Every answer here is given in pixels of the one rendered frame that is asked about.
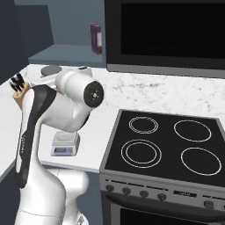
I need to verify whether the white digital scale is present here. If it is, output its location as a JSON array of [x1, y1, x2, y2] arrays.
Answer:
[[51, 131, 81, 157]]

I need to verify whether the black oven door handle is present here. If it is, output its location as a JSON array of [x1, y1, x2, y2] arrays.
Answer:
[[105, 193, 225, 222]]

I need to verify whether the black hob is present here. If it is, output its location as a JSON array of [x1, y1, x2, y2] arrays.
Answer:
[[103, 109, 225, 188]]

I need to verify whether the black knife handle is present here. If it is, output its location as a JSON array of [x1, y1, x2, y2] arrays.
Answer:
[[11, 76, 23, 90], [15, 72, 26, 88], [8, 80, 18, 92]]

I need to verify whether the dark blue cabinet door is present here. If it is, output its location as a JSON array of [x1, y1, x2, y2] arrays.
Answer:
[[0, 0, 54, 86]]

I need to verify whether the blue-grey wall cabinet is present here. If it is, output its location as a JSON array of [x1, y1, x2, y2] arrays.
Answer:
[[13, 0, 107, 69]]

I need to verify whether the maroon box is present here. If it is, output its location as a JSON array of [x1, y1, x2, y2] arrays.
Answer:
[[90, 23, 104, 55]]

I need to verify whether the wooden knife block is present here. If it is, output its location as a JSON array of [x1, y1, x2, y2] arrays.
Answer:
[[12, 82, 32, 107]]

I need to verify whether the black microwave oven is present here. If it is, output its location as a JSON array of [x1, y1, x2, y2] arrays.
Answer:
[[104, 0, 225, 79]]

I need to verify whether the grey oven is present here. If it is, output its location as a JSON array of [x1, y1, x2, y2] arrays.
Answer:
[[99, 170, 225, 225]]

